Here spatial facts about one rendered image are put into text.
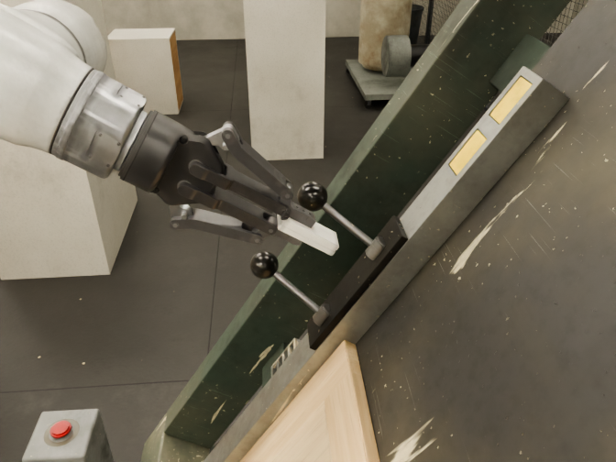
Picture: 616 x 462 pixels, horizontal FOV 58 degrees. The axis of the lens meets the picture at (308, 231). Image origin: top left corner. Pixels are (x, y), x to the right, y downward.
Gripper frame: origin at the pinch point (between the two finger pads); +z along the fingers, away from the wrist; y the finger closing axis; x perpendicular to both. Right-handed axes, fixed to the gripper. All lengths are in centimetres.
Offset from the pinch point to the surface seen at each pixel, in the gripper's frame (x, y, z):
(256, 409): 4.3, -31.7, 11.6
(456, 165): 4.5, 13.6, 11.7
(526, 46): 23.5, 28.4, 19.1
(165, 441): 24, -69, 11
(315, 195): 8.0, 0.9, 1.2
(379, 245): 3.7, 0.8, 9.9
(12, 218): 211, -174, -58
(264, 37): 363, -52, 26
